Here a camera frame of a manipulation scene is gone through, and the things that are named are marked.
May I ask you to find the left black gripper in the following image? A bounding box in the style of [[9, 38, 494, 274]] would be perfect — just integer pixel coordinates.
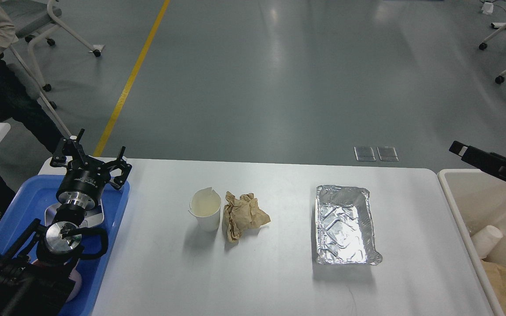
[[50, 128, 132, 212]]

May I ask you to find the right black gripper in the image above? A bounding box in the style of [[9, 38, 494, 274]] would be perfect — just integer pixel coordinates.
[[448, 141, 506, 181]]

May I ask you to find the square metal tray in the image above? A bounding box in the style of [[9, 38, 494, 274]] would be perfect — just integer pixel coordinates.
[[44, 202, 105, 228]]

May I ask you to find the pink mug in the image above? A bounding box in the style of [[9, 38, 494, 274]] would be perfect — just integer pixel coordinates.
[[31, 259, 83, 303]]

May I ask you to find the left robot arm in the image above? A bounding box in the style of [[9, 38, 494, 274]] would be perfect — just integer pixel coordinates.
[[0, 129, 132, 316]]

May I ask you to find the blue plastic tray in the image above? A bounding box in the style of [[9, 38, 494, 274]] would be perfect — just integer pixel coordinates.
[[0, 175, 130, 316]]

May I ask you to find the paper cup in bin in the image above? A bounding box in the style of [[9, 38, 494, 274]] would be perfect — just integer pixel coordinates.
[[470, 225, 504, 259]]

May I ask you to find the person in beige sweater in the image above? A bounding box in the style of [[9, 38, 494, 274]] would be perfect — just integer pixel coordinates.
[[0, 0, 71, 207]]

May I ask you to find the white paper cup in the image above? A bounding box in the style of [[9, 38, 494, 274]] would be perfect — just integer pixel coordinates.
[[189, 187, 221, 232]]

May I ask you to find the floor socket plate right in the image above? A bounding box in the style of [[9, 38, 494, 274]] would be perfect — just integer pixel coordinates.
[[377, 146, 399, 162]]

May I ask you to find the floor socket plate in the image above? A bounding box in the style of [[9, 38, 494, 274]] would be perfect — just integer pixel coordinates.
[[377, 146, 399, 162], [354, 146, 377, 162]]

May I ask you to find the floor socket plate left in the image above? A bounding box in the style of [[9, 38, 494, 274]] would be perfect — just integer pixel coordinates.
[[354, 146, 377, 162]]

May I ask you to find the crumpled brown paper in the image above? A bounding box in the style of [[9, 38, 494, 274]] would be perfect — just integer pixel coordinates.
[[223, 191, 271, 243]]

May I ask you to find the aluminium foil tray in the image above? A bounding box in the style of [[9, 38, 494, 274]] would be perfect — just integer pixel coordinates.
[[314, 185, 383, 266]]

